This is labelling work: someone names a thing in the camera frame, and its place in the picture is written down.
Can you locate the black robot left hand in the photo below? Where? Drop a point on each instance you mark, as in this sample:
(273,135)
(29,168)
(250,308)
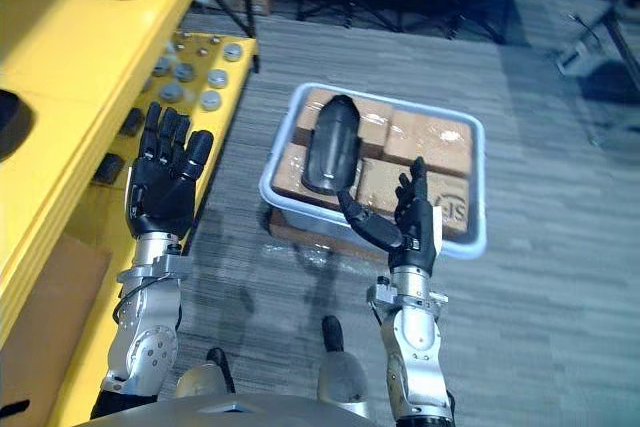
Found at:
(162,192)

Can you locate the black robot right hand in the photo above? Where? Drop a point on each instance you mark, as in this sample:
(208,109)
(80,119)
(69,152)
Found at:
(415,237)

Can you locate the black plastic housing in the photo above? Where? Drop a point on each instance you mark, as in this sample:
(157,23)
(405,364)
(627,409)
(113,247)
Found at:
(332,147)
(15,132)

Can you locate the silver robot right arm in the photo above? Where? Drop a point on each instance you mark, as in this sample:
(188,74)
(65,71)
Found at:
(410,327)

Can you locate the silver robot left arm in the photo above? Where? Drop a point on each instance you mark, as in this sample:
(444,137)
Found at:
(145,342)

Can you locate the small black box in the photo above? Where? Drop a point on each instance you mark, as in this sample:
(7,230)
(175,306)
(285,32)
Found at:
(132,122)
(110,169)

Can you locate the round silver metal disc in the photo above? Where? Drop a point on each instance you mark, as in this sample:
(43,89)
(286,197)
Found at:
(185,72)
(211,99)
(232,51)
(161,66)
(218,78)
(172,92)

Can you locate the white plastic bin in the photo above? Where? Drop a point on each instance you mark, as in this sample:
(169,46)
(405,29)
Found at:
(310,219)

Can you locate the dark robot right foot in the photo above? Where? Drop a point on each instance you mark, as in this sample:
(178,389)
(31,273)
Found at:
(332,334)

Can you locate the dark robot foot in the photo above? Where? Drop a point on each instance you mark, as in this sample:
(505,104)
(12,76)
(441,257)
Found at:
(332,334)
(220,362)

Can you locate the small silver metal disc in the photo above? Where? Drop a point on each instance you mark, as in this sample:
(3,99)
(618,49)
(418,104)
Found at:
(215,39)
(203,51)

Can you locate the silver robot right leg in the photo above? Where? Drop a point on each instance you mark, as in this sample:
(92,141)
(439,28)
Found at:
(342,377)

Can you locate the silver robot leg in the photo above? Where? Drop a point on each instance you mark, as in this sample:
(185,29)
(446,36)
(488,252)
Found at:
(197,382)
(342,377)

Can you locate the large plain cardboard box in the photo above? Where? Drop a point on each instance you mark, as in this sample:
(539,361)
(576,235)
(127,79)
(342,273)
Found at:
(45,322)

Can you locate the dark robot left foot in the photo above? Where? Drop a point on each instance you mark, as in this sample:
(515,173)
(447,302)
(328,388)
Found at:
(220,362)

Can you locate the silver robot left leg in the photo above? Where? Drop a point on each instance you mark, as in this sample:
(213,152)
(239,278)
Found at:
(197,382)

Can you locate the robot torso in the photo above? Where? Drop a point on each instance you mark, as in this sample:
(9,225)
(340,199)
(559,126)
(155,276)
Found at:
(225,412)

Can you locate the grey metal stand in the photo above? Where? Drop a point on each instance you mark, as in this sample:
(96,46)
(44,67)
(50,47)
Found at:
(575,54)

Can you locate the black shelf frame strut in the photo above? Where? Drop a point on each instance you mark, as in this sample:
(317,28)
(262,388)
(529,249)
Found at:
(248,7)

